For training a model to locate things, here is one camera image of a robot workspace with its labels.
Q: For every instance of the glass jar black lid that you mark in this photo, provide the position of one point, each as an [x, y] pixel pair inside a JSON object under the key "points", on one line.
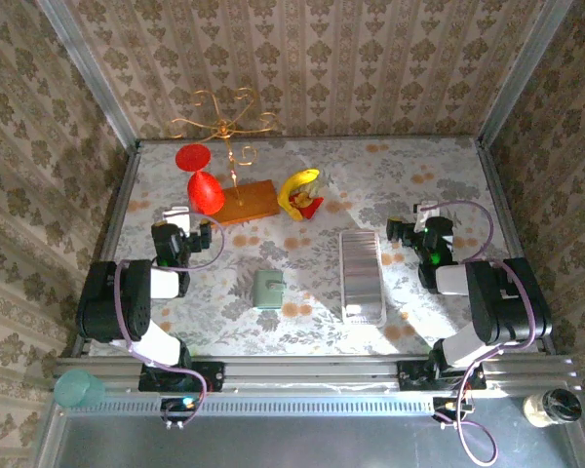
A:
{"points": [[553, 408]]}

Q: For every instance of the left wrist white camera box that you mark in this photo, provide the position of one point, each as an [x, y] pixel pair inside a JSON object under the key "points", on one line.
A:
{"points": [[176, 215]]}

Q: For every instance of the right small controller board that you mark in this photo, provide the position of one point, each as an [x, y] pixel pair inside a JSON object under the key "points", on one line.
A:
{"points": [[448, 405]]}

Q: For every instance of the small red toy figure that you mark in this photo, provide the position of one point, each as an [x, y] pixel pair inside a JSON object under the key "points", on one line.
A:
{"points": [[309, 205]]}

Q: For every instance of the red plastic wine glass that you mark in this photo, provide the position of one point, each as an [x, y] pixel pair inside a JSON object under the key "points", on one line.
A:
{"points": [[205, 192]]}

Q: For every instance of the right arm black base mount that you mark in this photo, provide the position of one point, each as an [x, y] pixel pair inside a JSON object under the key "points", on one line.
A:
{"points": [[409, 378]]}

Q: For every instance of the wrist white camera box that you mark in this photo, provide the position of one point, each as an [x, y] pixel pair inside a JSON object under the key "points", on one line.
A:
{"points": [[176, 215], [426, 210]]}

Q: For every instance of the clear plastic card box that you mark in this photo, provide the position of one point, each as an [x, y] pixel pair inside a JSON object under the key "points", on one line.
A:
{"points": [[365, 317]]}

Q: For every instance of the right aluminium corner post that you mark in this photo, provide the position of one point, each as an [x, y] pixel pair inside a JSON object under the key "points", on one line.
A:
{"points": [[524, 73]]}

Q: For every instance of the teal plastic cup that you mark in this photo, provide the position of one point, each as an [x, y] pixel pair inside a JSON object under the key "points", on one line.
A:
{"points": [[78, 390]]}

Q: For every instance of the right aluminium side rail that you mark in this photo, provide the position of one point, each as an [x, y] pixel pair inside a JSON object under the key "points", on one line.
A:
{"points": [[512, 239]]}

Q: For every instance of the grey metal shelf panel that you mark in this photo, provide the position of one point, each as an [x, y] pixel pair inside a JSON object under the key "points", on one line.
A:
{"points": [[297, 443]]}

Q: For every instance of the aluminium front rail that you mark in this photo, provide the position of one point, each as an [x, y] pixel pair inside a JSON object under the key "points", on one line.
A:
{"points": [[312, 370]]}

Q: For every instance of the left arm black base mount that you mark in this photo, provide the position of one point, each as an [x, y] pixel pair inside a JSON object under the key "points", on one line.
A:
{"points": [[214, 376]]}

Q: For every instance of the small controller board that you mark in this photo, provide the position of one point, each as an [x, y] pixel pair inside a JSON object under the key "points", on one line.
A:
{"points": [[175, 404], [448, 405]]}

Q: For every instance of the left small controller board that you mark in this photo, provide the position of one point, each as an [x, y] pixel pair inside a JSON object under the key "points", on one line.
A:
{"points": [[175, 404]]}

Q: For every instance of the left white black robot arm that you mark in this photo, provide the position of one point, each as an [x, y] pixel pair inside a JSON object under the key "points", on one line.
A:
{"points": [[127, 302]]}

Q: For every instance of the aluminium corner post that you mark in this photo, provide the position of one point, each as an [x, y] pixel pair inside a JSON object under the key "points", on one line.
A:
{"points": [[91, 73], [524, 73]]}

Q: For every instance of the mint green card holder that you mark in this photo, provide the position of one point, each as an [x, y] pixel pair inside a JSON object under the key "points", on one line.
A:
{"points": [[268, 291]]}

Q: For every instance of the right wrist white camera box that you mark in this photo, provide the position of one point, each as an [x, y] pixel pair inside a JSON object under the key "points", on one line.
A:
{"points": [[426, 210]]}

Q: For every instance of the floral patterned table cover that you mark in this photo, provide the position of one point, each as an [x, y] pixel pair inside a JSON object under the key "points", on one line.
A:
{"points": [[419, 161]]}

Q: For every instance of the left aluminium side rail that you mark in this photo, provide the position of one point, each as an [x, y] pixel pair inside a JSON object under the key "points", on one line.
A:
{"points": [[111, 244]]}

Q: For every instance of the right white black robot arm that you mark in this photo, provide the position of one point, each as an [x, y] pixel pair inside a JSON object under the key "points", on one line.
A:
{"points": [[497, 302]]}

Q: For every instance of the yellow toy banana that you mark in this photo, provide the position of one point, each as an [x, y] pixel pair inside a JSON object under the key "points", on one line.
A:
{"points": [[292, 187]]}

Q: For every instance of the aluminium side rail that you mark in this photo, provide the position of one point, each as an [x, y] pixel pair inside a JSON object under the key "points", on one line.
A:
{"points": [[512, 239], [111, 244]]}

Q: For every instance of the left aluminium corner post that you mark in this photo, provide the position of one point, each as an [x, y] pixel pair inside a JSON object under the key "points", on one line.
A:
{"points": [[91, 73]]}

